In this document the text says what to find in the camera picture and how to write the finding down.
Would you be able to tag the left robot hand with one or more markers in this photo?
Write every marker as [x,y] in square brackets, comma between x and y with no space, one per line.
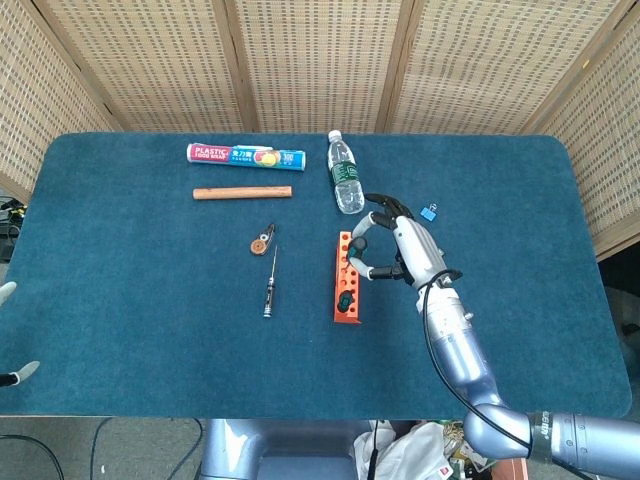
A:
[25,371]

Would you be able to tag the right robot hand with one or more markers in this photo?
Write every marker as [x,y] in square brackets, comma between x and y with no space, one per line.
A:
[420,250]

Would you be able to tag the small striped green screwdriver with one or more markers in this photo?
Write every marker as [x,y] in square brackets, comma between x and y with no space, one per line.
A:
[345,300]

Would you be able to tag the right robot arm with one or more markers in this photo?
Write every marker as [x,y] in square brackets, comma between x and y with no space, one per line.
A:
[460,350]

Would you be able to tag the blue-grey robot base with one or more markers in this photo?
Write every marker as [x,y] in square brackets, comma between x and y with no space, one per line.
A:
[280,445]

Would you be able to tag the orange tool holder rack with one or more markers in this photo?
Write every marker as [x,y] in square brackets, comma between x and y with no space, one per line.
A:
[347,317]

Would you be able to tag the blue binder clip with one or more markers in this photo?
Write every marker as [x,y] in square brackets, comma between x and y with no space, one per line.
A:
[427,214]

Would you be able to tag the clear plastic water bottle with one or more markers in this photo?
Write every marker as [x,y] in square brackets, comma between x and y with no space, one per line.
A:
[345,175]

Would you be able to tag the blue carpet table mat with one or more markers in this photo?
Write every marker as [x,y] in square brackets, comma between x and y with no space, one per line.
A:
[150,325]

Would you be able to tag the black precision screwdriver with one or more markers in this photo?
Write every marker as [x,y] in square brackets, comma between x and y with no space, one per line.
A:
[269,295]

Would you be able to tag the black orange tape measure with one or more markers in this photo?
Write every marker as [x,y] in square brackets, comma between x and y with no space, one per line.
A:
[257,246]

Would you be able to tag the wooden rod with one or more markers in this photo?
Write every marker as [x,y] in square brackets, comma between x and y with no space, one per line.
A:
[240,193]

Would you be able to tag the pile of circuit boards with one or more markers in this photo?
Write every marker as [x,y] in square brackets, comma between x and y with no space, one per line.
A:
[455,440]

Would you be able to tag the plastic food wrap roll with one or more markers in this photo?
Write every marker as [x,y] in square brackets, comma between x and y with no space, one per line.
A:
[245,157]

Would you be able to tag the white cloth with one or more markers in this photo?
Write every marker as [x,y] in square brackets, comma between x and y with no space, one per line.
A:
[415,450]

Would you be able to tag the bamboo folding screen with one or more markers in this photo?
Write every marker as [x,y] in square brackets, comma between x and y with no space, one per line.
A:
[320,65]

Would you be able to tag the pink box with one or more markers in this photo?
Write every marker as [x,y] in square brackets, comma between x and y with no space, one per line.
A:
[512,470]

